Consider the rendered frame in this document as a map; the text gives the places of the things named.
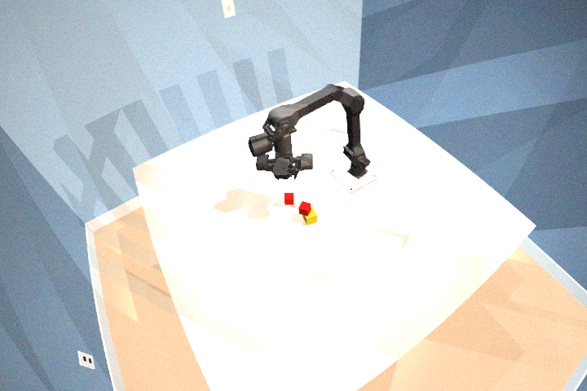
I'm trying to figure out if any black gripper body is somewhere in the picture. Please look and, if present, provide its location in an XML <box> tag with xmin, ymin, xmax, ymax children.
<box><xmin>255</xmin><ymin>146</ymin><xmax>313</xmax><ymax>171</ymax></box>

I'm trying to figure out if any red cube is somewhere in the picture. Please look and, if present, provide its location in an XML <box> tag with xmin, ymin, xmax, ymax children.
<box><xmin>298</xmin><ymin>201</ymin><xmax>311</xmax><ymax>216</ymax></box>
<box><xmin>285</xmin><ymin>192</ymin><xmax>294</xmax><ymax>205</ymax></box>

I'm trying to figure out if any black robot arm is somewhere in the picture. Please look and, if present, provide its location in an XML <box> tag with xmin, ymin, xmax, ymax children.
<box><xmin>248</xmin><ymin>84</ymin><xmax>371</xmax><ymax>179</ymax></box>

